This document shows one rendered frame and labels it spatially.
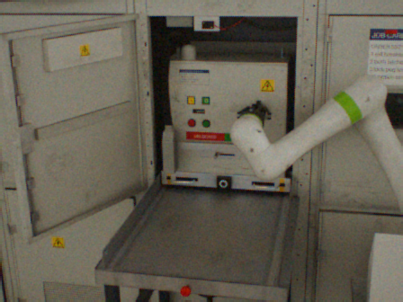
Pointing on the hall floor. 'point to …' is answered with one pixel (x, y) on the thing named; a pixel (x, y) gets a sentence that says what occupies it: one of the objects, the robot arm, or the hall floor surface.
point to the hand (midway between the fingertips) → (257, 106)
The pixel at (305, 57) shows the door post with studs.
